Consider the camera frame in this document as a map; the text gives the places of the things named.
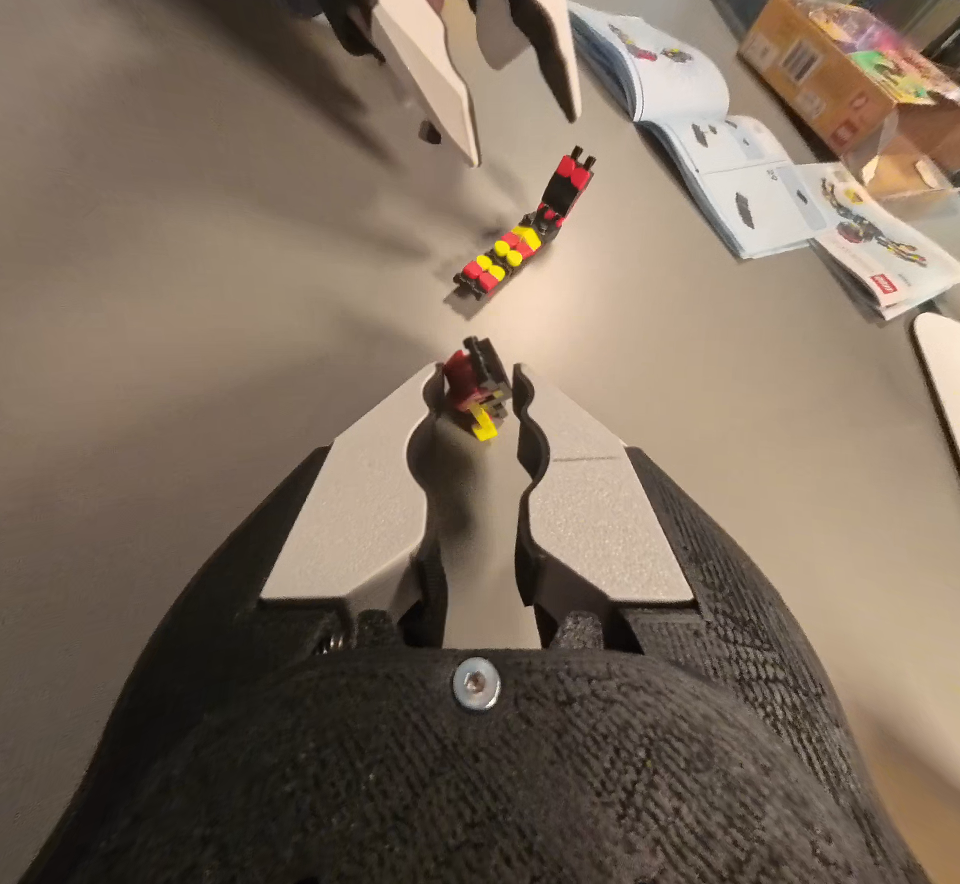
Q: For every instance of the white rounded side table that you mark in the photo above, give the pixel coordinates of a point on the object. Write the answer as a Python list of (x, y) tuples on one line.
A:
[(945, 374)]

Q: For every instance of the open lego instruction booklet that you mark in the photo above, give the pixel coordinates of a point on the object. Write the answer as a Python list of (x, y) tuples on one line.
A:
[(675, 81)]

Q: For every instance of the orange lego set box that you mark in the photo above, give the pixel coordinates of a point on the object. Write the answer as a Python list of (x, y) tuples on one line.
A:
[(795, 59)]

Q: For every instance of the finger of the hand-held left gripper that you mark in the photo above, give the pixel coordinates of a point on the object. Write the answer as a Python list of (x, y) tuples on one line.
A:
[(564, 21), (405, 6)]

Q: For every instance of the closed lego instruction booklet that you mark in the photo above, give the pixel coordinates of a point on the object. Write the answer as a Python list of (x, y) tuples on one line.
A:
[(877, 239)]

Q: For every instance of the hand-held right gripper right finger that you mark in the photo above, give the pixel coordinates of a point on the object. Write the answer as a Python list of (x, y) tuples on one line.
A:
[(607, 524)]

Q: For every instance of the small black lego piece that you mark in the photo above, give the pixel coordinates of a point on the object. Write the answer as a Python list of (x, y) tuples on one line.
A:
[(430, 132)]

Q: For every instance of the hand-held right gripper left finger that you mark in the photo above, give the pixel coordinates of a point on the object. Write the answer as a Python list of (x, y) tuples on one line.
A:
[(352, 516)]

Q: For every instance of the long lego strip assembly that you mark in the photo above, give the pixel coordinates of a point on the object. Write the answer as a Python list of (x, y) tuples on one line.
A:
[(517, 243)]

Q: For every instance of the red yellow black lego assembly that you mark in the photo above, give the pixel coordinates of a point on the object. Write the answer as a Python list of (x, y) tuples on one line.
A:
[(461, 374)]

